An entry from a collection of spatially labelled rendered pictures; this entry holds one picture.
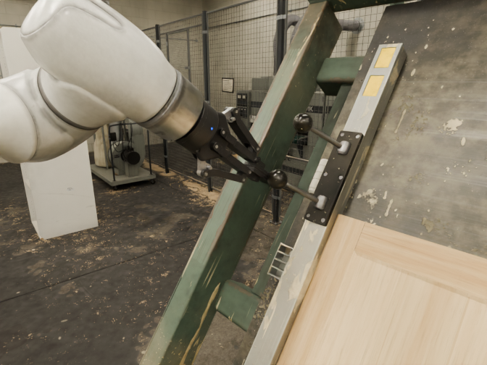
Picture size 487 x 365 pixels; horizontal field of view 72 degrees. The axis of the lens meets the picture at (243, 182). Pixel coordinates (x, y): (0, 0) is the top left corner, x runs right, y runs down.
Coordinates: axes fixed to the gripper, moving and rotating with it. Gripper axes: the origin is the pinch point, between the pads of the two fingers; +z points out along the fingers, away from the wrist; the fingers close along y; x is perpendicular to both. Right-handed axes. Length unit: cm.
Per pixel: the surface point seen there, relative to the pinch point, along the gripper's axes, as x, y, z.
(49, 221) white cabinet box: -333, 80, 102
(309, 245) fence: 9.0, 8.4, 11.5
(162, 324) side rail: -17.3, 37.9, 10.6
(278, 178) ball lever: 4.6, 0.0, 0.0
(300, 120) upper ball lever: 4.1, -11.7, -0.4
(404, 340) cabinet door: 28.8, 16.1, 13.9
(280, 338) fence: 10.8, 25.8, 11.5
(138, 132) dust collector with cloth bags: -459, -70, 206
